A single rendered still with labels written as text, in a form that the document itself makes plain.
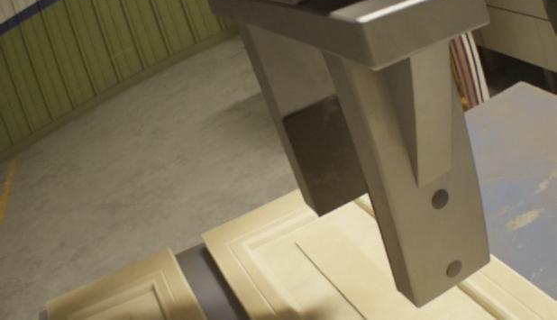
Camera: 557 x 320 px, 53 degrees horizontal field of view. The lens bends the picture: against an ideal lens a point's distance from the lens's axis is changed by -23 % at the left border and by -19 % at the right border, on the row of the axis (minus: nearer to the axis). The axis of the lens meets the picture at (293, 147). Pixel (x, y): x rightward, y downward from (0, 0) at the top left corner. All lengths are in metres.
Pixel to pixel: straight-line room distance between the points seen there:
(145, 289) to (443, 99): 0.47
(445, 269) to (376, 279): 0.22
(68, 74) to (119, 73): 0.64
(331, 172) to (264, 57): 0.09
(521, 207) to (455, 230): 0.29
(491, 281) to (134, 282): 0.38
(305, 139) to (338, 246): 0.20
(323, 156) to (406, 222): 0.15
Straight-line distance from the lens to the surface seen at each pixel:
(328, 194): 0.45
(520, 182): 0.65
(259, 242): 0.68
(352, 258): 0.59
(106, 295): 0.70
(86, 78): 6.87
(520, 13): 3.07
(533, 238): 0.56
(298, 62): 0.43
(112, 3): 6.79
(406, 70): 0.26
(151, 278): 0.69
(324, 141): 0.44
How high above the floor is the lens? 1.37
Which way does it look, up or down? 22 degrees down
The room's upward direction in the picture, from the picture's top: 21 degrees counter-clockwise
